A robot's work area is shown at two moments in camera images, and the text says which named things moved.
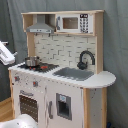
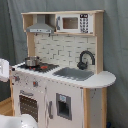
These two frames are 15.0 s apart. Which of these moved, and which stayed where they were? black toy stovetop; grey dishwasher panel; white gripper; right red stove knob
Moved: white gripper
Stayed: grey dishwasher panel; black toy stovetop; right red stove knob
